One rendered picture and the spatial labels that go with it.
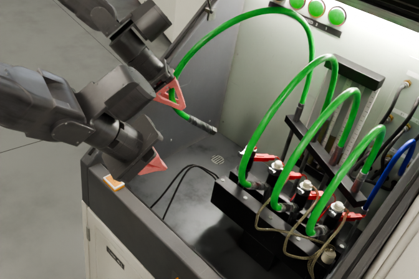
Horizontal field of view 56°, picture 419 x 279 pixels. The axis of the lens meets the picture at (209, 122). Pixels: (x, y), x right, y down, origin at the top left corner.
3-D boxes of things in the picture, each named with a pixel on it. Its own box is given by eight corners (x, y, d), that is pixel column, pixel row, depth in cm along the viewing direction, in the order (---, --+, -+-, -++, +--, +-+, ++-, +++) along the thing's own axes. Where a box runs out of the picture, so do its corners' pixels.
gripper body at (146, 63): (169, 63, 88) (147, 38, 85) (172, 78, 79) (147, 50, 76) (148, 81, 89) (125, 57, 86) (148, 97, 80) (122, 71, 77)
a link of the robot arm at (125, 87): (24, 88, 51) (45, 136, 47) (87, 30, 50) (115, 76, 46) (85, 114, 62) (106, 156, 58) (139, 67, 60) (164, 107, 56)
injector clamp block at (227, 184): (206, 218, 110) (214, 180, 101) (229, 202, 117) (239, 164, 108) (307, 306, 93) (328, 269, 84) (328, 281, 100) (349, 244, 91)
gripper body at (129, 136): (166, 140, 62) (136, 119, 56) (121, 184, 63) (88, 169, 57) (149, 117, 66) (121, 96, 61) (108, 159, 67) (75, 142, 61)
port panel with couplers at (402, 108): (353, 162, 105) (404, 58, 87) (359, 157, 107) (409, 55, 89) (399, 190, 99) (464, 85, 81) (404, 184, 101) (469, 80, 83)
